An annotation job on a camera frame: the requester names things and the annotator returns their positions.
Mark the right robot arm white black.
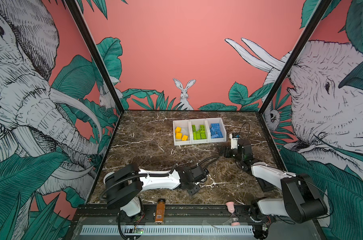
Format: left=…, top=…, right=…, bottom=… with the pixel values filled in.
left=219, top=140, right=328, bottom=223

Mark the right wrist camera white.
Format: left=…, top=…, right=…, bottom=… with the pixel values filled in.
left=229, top=132, right=239, bottom=150

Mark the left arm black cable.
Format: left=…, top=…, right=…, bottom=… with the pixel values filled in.
left=99, top=155, right=219, bottom=202

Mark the white perforated rail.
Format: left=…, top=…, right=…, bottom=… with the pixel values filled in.
left=80, top=225, right=254, bottom=236

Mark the white three-compartment bin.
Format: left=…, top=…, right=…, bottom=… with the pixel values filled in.
left=173, top=118, right=227, bottom=146

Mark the brown spice bottle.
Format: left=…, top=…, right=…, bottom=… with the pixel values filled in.
left=155, top=199, right=166, bottom=224

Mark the black flat pad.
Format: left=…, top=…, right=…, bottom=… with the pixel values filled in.
left=256, top=178, right=275, bottom=193

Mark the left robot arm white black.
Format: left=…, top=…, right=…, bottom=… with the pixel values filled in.
left=100, top=164, right=209, bottom=218

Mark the pink hourglass timer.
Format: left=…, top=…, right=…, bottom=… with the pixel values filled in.
left=225, top=202, right=240, bottom=227

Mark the black base frame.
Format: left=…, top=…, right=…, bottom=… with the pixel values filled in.
left=71, top=204, right=258, bottom=228

